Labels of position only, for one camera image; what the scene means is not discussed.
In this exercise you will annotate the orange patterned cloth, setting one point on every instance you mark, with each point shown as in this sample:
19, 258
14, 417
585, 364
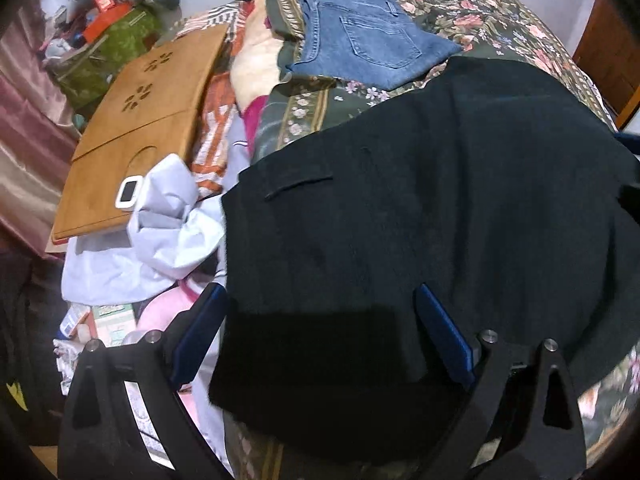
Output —
220, 105

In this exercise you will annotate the cream fleece blanket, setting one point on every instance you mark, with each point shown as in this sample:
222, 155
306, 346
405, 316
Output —
255, 62

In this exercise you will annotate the wooden door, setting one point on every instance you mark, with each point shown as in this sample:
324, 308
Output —
607, 55

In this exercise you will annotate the green patterned bag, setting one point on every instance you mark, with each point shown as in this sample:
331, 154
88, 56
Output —
107, 52

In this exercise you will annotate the light blue shirt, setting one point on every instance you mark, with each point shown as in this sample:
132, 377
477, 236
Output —
150, 245

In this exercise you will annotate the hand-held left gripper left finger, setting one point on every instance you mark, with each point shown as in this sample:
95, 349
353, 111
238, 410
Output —
199, 324

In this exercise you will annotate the blue denim jeans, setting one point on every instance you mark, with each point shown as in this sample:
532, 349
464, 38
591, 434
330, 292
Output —
357, 40

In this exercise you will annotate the orange red box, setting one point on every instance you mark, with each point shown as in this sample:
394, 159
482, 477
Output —
105, 12

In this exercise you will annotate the pink cloth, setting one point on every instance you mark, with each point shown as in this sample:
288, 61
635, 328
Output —
165, 310

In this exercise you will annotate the green white carton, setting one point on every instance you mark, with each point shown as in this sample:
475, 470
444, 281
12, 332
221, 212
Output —
112, 322

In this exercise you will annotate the wooden lap desk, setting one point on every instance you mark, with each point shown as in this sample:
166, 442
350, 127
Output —
137, 130

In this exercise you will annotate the floral bedspread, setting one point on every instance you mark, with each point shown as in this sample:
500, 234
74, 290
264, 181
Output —
505, 20

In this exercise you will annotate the small white device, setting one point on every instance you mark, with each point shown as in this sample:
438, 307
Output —
128, 193

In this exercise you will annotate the pink curtain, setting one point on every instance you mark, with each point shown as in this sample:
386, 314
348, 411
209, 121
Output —
30, 125

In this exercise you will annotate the black pants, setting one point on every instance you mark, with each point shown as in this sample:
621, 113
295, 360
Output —
400, 200

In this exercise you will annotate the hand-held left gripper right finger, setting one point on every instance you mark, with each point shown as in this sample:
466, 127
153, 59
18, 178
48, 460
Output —
446, 329

